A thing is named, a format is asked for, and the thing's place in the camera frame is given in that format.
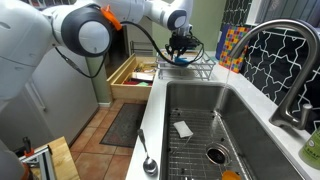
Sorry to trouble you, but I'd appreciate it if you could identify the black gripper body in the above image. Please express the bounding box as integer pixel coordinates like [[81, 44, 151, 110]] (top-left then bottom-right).
[[166, 32, 198, 52]]

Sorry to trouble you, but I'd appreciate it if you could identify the brushed steel gooseneck faucet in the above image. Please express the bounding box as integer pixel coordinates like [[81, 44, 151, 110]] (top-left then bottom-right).
[[229, 18, 320, 132]]

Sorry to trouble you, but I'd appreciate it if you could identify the white refrigerator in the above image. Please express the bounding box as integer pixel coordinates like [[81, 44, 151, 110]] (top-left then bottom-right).
[[0, 44, 100, 153]]

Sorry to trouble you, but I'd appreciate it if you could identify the aluminium frame profile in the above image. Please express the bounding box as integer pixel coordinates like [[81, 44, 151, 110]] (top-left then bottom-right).
[[18, 144, 58, 180]]

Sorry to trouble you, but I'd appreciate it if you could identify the wire sink bottom grid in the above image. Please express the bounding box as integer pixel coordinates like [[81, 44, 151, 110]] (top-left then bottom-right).
[[166, 107, 254, 180]]

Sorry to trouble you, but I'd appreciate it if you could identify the orange plastic bowl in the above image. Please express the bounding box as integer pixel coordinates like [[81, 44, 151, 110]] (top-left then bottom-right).
[[221, 169, 242, 180]]

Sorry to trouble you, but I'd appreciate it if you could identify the metal wire dish rack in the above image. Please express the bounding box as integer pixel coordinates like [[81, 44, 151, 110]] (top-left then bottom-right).
[[155, 49, 217, 82]]

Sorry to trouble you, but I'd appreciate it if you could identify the green soap bottle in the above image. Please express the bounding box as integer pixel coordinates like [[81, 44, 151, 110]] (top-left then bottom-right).
[[298, 125, 320, 172]]

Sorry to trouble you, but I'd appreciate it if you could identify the silver spoon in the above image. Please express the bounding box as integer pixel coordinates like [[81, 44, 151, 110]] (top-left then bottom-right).
[[136, 128, 159, 177]]

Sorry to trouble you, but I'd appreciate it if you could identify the open wooden drawer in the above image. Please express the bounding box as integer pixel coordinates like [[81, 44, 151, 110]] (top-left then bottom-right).
[[106, 54, 158, 102]]

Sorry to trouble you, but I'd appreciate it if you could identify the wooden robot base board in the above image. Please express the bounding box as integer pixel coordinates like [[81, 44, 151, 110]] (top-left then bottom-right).
[[31, 135, 82, 180]]

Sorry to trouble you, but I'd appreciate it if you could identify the blue cutting board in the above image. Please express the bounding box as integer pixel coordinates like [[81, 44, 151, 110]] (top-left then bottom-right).
[[214, 23, 232, 62]]

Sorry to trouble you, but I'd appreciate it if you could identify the stainless steel sink basin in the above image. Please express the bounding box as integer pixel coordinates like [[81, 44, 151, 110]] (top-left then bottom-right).
[[159, 80, 305, 180]]

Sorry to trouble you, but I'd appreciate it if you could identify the dark floor rug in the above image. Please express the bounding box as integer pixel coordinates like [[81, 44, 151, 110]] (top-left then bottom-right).
[[99, 102, 148, 149]]

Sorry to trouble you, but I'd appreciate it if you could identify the colourful mosaic cutting board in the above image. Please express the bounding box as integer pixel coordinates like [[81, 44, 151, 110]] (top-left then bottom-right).
[[218, 25, 252, 75]]

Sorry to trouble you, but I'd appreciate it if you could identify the blue plastic bowl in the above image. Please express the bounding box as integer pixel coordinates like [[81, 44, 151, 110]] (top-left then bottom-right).
[[173, 56, 189, 66]]

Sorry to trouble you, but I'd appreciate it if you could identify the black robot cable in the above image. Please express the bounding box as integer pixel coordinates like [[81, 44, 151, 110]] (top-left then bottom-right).
[[54, 20, 205, 80]]

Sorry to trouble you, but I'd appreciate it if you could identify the white framed window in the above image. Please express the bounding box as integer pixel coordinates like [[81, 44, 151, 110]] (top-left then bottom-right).
[[246, 0, 320, 27]]

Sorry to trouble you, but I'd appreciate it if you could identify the sink drain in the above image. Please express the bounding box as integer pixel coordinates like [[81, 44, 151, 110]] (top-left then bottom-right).
[[205, 143, 232, 166]]

